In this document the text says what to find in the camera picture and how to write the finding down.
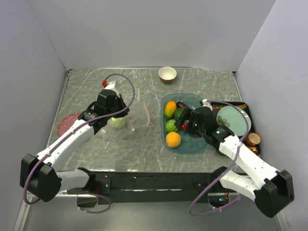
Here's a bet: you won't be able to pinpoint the dark green avocado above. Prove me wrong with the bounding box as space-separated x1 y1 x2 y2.
173 107 184 121

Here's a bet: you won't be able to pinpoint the pale green cabbage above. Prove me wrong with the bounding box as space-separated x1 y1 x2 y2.
108 117 128 129

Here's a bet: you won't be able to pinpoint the orange fruit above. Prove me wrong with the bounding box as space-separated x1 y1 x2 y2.
166 132 181 148

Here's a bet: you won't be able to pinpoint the clear zip top bag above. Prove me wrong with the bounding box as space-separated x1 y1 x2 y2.
100 83 151 138

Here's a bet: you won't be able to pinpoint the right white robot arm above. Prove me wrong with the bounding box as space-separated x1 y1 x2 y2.
175 99 295 218

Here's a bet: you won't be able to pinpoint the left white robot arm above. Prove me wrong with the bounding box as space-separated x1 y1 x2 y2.
20 81 129 202

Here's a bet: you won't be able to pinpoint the teal plastic food tray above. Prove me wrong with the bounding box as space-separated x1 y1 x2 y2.
160 93 211 154

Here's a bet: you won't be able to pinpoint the red chili pepper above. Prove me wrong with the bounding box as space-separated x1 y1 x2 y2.
181 124 187 130

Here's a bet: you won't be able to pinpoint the purple eggplant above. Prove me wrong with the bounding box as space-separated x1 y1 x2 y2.
176 102 190 109

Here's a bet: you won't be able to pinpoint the yellow green mango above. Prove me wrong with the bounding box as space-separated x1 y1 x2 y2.
164 101 177 119

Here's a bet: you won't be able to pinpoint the small green lettuce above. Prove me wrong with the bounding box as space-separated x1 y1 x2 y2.
165 119 178 133

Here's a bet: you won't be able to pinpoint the light green plate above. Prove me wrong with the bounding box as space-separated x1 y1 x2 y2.
216 106 252 137

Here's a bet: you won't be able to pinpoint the beige ceramic bowl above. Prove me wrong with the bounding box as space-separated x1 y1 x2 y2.
158 66 177 84

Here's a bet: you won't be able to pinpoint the wooden chopsticks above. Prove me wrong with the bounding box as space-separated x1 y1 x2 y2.
236 104 247 109

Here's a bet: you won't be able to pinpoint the pink plate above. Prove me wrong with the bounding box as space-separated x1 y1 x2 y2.
57 112 80 137

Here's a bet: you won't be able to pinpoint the black serving tray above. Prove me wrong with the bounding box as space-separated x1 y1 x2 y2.
211 102 261 156

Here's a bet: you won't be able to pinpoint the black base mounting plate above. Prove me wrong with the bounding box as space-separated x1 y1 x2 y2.
68 167 225 203

